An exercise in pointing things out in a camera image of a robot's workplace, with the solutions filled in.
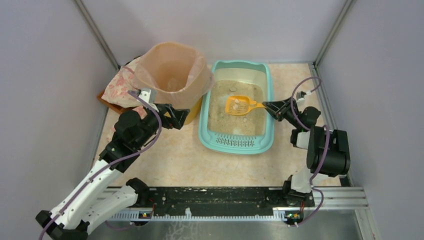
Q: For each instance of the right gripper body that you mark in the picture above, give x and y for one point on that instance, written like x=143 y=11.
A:
x=284 y=110

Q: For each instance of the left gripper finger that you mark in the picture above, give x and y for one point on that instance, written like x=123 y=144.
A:
x=166 y=108
x=178 y=118

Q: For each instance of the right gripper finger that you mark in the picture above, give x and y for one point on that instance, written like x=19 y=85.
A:
x=278 y=105
x=275 y=112

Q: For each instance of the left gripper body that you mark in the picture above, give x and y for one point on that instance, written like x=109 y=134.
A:
x=164 y=112

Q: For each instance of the yellow litter scoop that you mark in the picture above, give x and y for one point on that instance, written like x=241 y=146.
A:
x=241 y=105

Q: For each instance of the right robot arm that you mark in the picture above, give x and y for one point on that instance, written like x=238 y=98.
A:
x=328 y=154

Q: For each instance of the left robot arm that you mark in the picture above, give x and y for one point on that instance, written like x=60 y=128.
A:
x=79 y=214

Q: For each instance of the cat litter sand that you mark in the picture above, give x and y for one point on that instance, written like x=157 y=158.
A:
x=252 y=124

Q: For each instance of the teal litter box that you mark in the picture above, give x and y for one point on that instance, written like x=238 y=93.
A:
x=246 y=72

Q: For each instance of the yellow trash bin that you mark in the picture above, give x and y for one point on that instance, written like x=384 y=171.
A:
x=194 y=109

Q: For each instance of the orange plastic bin liner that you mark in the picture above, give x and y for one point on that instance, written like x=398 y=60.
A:
x=177 y=72

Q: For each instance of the pink patterned cloth bag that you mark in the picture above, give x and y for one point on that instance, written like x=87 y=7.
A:
x=116 y=92

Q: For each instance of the brown wooden tray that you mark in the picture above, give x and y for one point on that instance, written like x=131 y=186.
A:
x=114 y=107

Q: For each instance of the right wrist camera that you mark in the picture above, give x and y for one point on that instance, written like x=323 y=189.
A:
x=300 y=96

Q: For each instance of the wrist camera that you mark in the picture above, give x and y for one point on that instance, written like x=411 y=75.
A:
x=148 y=95
x=300 y=96

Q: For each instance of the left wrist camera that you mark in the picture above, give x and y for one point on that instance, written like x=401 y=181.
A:
x=148 y=95

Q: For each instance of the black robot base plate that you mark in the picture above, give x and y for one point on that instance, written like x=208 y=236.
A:
x=222 y=201

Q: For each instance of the aluminium frame rail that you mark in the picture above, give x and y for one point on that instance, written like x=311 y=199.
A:
x=333 y=198

